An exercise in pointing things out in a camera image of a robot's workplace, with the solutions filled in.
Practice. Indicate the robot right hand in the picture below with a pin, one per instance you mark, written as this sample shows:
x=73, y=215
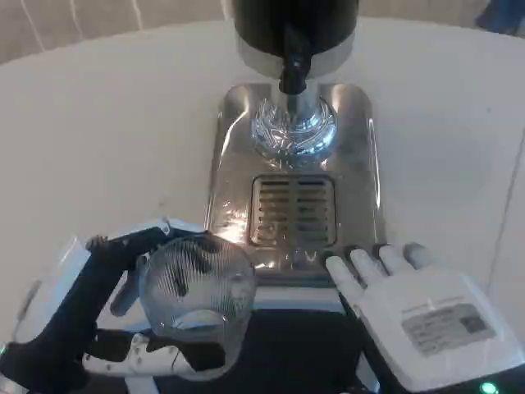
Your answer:
x=426, y=312

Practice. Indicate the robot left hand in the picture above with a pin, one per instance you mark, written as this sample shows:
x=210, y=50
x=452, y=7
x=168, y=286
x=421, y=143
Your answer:
x=53, y=328

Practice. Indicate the clear ribbed glass cup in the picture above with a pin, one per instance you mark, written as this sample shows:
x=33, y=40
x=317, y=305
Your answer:
x=197, y=283

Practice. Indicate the robot black torso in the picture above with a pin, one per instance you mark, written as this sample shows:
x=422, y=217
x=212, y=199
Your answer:
x=295, y=353

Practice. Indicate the steel drain grid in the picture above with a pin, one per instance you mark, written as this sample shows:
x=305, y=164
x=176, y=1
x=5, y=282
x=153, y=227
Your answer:
x=293, y=211

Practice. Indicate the steel drip tray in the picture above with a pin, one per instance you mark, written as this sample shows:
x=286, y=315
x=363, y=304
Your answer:
x=229, y=172

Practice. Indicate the black dispenser tap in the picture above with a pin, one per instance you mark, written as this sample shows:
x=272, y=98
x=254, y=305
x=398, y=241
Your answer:
x=296, y=61

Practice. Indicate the blue background object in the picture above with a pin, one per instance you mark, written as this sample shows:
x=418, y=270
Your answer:
x=502, y=14

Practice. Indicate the black steel drink dispenser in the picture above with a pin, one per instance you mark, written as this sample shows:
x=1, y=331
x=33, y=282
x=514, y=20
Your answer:
x=262, y=28

